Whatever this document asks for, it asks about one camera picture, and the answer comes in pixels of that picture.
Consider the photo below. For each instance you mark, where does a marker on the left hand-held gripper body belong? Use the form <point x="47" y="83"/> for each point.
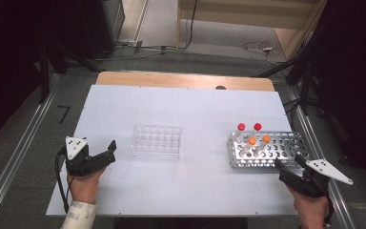
<point x="76" y="165"/>

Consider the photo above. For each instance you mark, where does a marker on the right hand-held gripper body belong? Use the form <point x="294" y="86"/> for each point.
<point x="311" y="184"/>

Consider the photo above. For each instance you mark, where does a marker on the perforated metal tube rack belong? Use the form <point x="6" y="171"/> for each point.
<point x="282" y="148"/>

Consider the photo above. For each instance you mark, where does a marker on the orange-capped test tube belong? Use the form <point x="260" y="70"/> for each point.
<point x="252" y="140"/>
<point x="266" y="139"/>

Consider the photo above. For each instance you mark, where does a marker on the clear plastic tube rack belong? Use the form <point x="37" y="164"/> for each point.
<point x="156" y="141"/>

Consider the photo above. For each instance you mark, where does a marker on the red-capped test tube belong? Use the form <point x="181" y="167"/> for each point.
<point x="241" y="127"/>
<point x="257" y="127"/>

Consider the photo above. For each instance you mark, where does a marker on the person's left hand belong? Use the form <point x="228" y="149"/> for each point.
<point x="82" y="189"/>

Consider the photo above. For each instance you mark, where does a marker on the person's right hand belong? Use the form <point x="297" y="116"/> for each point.
<point x="311" y="213"/>

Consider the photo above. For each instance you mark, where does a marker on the black metal stand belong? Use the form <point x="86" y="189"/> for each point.
<point x="304" y="82"/>
<point x="44" y="73"/>

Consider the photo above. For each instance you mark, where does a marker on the white board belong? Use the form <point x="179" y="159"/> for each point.
<point x="187" y="108"/>

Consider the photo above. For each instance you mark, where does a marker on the dark cabinet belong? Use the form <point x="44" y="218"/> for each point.
<point x="98" y="25"/>

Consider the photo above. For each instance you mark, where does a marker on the light wooden furniture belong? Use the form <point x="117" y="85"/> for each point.
<point x="248" y="14"/>

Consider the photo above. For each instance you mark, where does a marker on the aluminium floor rail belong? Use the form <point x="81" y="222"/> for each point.
<point x="16" y="159"/>
<point x="340" y="200"/>

